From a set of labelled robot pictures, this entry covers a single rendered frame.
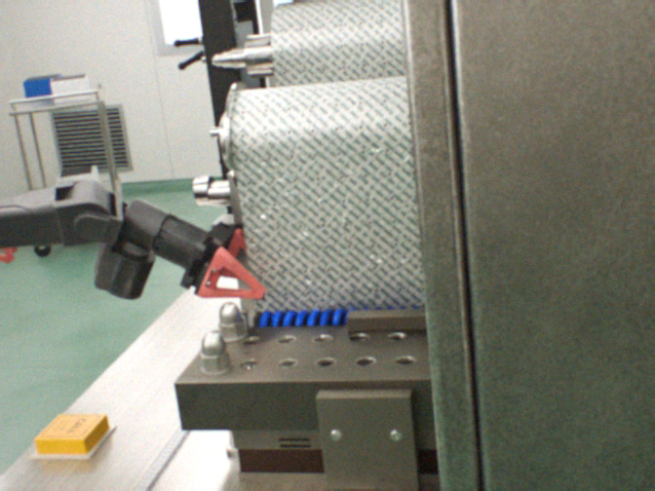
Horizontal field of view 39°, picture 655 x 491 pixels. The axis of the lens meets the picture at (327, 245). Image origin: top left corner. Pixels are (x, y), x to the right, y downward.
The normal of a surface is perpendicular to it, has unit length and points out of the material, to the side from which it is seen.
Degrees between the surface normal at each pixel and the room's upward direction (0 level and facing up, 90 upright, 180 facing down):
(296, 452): 90
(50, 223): 101
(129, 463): 0
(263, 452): 90
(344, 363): 0
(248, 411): 90
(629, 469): 90
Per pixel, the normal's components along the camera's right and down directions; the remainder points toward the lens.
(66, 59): -0.19, 0.29
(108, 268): 0.24, 0.48
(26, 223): 0.01, 0.46
